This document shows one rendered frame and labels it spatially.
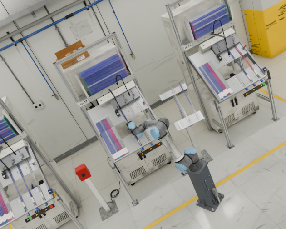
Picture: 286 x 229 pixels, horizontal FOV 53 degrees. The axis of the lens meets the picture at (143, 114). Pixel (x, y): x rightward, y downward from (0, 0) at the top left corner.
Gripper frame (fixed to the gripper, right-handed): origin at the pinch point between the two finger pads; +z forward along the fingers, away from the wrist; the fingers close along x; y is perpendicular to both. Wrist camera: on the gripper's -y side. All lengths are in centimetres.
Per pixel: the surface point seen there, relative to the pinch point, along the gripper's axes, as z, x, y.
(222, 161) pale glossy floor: 17, -81, -94
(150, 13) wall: 122, -127, 147
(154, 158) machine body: 44, -10, -52
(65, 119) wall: 168, 83, 65
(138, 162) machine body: 40, 11, -45
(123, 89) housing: 3.9, -14.3, 44.1
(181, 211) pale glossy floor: -12, -4, -111
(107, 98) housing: 3.8, 7.1, 43.3
